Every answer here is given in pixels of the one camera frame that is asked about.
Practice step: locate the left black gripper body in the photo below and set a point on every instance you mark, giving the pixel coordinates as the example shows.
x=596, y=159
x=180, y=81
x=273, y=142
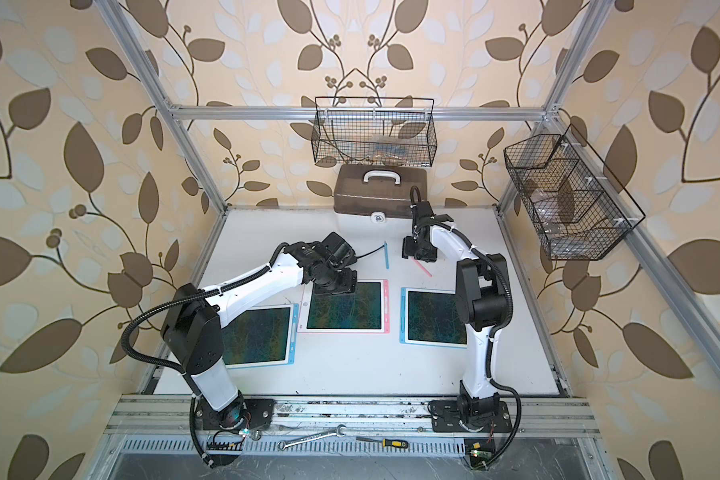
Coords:
x=337, y=282

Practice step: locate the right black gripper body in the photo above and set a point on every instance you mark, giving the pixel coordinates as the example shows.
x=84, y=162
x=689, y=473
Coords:
x=413, y=248

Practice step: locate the pink stylus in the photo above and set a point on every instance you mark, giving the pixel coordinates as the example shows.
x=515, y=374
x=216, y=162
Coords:
x=423, y=268

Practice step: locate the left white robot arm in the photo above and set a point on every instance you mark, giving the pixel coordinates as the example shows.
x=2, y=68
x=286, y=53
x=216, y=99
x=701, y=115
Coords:
x=194, y=322

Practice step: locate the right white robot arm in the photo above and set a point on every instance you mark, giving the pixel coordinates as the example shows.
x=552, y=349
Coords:
x=483, y=301

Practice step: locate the pink writing tablet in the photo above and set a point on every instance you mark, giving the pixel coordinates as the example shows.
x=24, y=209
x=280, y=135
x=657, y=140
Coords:
x=365, y=311

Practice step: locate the right blue writing tablet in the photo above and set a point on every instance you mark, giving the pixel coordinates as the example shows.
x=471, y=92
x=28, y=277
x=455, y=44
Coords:
x=429, y=318

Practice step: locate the blue writing tablet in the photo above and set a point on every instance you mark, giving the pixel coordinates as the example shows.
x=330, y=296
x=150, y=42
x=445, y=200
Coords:
x=261, y=337
x=429, y=318

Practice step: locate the left blue writing tablet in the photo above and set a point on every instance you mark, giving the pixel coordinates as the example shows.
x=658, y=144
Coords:
x=261, y=337

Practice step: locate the brown white toolbox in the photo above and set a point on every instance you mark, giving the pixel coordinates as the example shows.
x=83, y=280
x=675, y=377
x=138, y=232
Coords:
x=363, y=190

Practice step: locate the silver wrench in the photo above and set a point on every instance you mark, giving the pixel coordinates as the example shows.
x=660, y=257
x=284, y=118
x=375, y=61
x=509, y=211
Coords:
x=338, y=431

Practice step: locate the yellow black screwdriver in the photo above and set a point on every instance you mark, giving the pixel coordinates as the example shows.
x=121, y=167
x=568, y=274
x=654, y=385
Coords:
x=386, y=443

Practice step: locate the back wire basket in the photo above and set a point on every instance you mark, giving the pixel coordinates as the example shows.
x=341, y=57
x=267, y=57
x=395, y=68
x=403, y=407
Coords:
x=373, y=130

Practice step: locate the wire basket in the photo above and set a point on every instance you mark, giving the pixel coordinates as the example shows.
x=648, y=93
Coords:
x=579, y=208
x=373, y=130

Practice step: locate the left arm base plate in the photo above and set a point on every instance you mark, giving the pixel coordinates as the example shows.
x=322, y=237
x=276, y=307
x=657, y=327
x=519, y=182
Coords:
x=251, y=413

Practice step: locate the right wire basket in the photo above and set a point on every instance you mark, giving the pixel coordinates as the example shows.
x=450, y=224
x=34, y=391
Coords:
x=579, y=208

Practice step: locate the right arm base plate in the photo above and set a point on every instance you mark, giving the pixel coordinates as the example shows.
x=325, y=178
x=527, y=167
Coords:
x=445, y=418

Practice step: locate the aluminium front rail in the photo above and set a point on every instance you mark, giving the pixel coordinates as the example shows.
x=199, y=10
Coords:
x=405, y=416

